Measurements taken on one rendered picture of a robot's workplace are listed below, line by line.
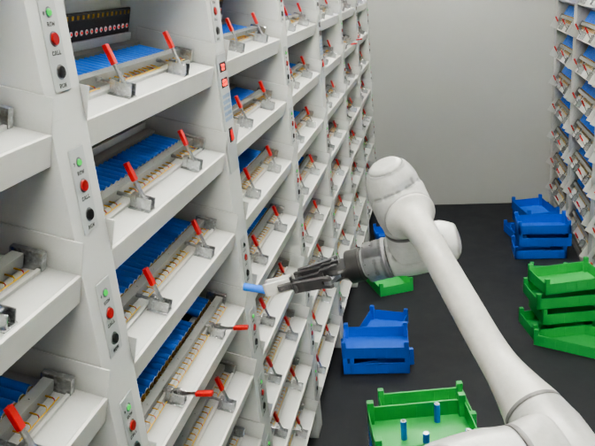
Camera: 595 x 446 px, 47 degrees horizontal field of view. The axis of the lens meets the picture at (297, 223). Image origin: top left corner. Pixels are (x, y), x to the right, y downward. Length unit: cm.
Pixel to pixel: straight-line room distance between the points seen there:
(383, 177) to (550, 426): 53
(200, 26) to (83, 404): 88
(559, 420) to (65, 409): 72
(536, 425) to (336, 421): 187
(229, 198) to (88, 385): 71
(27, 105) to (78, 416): 44
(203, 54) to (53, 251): 73
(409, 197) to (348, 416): 173
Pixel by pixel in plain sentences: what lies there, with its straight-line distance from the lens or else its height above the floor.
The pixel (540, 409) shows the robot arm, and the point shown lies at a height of 106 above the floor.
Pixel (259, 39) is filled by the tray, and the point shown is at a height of 155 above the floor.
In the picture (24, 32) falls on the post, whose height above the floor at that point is 167.
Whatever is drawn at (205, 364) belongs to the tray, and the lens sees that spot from 152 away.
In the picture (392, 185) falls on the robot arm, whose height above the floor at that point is 132.
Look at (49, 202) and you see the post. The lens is 99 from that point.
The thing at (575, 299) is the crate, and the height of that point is 20.
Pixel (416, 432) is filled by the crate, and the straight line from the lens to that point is 215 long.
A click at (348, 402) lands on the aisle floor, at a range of 300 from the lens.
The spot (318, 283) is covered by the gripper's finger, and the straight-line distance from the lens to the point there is 148.
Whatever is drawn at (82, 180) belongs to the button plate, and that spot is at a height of 146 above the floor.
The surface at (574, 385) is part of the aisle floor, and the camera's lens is 317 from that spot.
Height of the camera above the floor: 169
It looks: 19 degrees down
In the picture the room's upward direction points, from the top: 5 degrees counter-clockwise
